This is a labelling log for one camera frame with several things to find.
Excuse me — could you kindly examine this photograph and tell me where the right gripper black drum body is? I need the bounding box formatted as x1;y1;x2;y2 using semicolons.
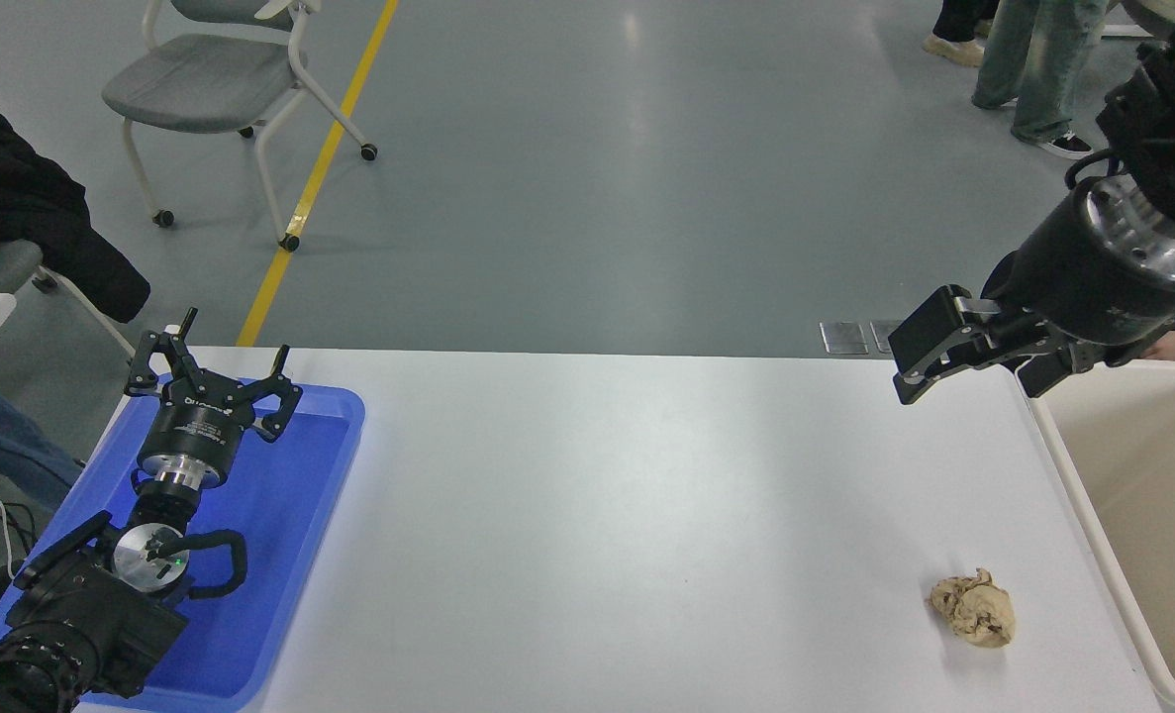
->
981;191;1175;350

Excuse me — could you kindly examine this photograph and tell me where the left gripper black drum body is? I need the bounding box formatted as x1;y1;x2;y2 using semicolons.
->
140;377;256;469

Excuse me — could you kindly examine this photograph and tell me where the standing person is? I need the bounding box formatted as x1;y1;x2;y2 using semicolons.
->
972;0;1110;160
923;0;1000;68

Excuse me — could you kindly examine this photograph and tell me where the grey seat white frame chair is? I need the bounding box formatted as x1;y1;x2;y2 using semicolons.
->
0;240;139;359

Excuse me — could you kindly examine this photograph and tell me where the large pale bin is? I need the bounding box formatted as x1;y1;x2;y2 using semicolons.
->
1015;358;1175;713

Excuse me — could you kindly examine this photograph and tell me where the white frame chair on castors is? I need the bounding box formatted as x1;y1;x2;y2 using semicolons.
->
1102;0;1175;41

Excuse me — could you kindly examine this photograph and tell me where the blue plastic tray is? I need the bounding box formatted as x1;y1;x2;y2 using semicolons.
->
0;374;366;713

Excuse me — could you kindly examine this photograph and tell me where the grey chair on castors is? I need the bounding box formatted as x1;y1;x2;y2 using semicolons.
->
102;0;380;253

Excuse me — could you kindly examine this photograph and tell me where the seated person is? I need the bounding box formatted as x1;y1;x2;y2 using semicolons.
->
0;84;152;512

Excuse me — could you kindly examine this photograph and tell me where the tan paper ball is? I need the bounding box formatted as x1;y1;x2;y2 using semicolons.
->
930;567;1017;650

